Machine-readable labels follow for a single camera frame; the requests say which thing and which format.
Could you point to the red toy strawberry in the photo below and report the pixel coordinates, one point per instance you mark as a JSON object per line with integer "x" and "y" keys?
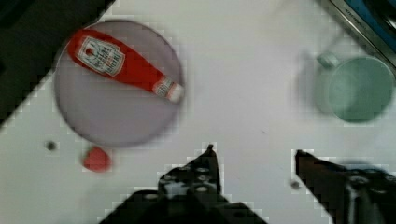
{"x": 97, "y": 160}

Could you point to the light green mug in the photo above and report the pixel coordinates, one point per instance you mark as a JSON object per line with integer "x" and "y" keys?
{"x": 356, "y": 90}

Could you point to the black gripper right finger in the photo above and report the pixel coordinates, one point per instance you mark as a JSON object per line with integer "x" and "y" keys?
{"x": 356, "y": 194}

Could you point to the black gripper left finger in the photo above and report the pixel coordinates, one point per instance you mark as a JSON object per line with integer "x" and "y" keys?
{"x": 190, "y": 194}

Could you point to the red ketchup bottle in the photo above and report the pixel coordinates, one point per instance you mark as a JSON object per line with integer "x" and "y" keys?
{"x": 109, "y": 57}

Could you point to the silver toaster oven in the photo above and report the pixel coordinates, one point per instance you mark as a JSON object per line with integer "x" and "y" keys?
{"x": 370, "y": 22}

